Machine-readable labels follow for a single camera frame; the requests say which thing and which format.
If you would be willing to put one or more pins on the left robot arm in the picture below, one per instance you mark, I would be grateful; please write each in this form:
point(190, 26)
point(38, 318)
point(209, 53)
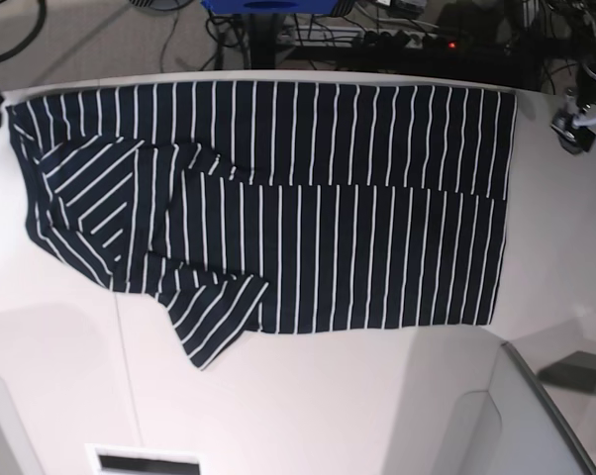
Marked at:
point(579, 45)

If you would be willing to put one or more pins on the black power strip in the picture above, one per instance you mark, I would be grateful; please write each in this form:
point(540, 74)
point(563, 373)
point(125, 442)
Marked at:
point(400, 39)

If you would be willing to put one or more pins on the navy white striped t-shirt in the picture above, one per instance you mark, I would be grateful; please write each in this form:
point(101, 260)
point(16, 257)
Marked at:
point(275, 207)

